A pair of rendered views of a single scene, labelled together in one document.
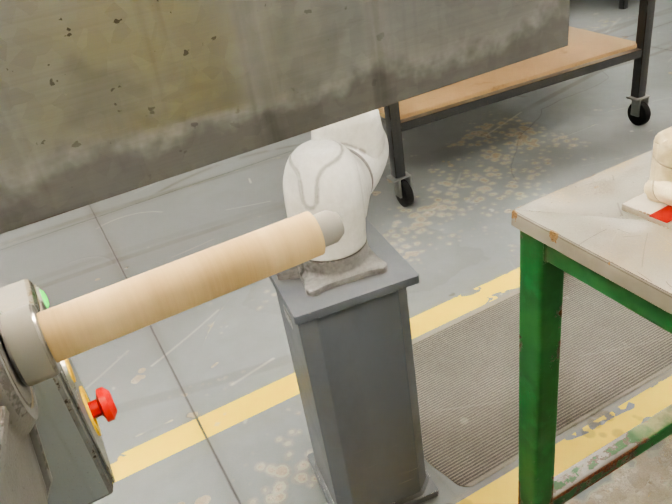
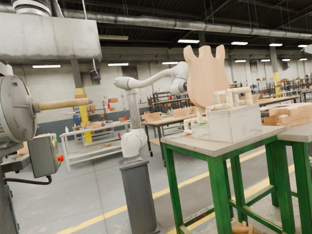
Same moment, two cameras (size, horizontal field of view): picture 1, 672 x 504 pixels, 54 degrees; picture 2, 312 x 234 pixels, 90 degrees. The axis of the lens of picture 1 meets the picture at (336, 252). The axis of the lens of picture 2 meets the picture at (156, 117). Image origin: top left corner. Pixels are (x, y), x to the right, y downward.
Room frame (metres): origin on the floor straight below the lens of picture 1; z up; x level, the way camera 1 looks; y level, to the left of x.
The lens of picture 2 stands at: (-0.32, -0.27, 1.17)
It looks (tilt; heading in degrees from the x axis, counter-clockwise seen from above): 3 degrees down; 359
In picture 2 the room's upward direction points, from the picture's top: 9 degrees counter-clockwise
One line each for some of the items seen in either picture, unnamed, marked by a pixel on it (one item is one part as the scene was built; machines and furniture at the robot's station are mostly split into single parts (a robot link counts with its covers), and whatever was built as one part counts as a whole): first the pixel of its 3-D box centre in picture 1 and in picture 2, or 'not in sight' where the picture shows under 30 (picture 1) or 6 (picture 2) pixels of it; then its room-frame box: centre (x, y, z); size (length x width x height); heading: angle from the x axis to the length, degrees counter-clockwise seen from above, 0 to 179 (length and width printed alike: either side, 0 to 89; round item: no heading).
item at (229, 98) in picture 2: not in sight; (229, 100); (0.51, -0.68, 1.15); 0.03 x 0.03 x 0.09
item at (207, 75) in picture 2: not in sight; (208, 77); (0.73, -0.67, 1.32); 0.35 x 0.04 x 0.40; 116
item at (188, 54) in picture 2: not in sight; (190, 53); (0.67, -0.56, 1.47); 0.07 x 0.04 x 0.09; 116
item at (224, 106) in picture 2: not in sight; (222, 106); (0.54, -0.65, 1.12); 0.11 x 0.03 x 0.03; 27
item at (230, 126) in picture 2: not in sight; (234, 122); (0.59, -0.74, 1.02); 0.27 x 0.15 x 0.17; 117
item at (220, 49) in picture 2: not in sight; (218, 53); (0.78, -0.79, 1.48); 0.07 x 0.04 x 0.10; 116
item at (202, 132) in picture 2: not in sight; (215, 127); (0.73, -0.67, 0.98); 0.27 x 0.16 x 0.09; 117
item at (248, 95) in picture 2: not in sight; (248, 97); (0.58, -0.83, 1.15); 0.03 x 0.03 x 0.09
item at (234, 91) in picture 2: not in sight; (238, 90); (0.54, -0.76, 1.20); 0.20 x 0.03 x 0.03; 116
